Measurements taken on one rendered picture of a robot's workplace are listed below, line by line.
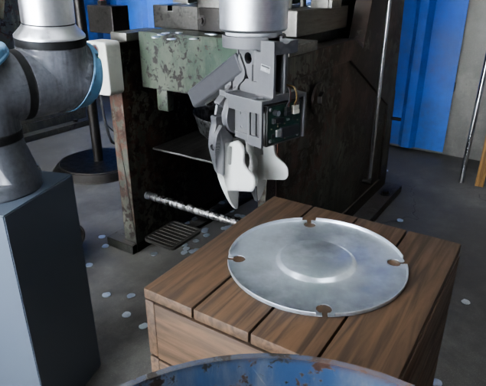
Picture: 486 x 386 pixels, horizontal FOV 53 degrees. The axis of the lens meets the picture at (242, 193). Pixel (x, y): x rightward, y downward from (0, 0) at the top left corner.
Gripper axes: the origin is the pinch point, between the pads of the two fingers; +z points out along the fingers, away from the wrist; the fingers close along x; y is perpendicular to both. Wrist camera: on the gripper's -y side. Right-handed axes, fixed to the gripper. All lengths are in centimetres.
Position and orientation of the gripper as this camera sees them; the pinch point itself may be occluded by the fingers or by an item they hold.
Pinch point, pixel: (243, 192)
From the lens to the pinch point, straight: 64.0
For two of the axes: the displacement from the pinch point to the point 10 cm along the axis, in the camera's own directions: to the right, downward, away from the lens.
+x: 7.5, -2.7, 6.0
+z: 0.1, 9.2, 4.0
